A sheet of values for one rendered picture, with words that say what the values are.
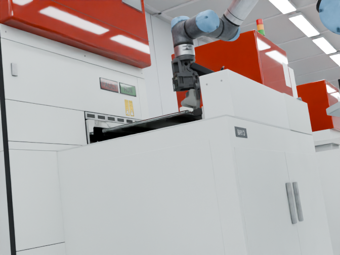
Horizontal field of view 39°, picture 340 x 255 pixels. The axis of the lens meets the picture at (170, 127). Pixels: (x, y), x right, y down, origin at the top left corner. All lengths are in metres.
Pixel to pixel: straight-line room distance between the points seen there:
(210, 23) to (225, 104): 0.41
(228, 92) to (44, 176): 0.65
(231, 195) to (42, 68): 0.79
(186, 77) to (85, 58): 0.41
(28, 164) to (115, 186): 0.28
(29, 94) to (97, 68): 0.41
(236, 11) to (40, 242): 1.03
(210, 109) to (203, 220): 0.32
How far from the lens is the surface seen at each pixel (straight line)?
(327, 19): 1.37
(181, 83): 1.71
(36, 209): 1.55
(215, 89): 1.39
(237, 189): 1.29
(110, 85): 1.95
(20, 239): 1.50
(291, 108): 1.95
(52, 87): 1.70
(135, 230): 1.45
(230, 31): 1.80
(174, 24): 1.78
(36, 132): 1.59
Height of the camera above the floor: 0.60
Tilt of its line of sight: 9 degrees up
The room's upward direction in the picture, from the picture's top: 7 degrees counter-clockwise
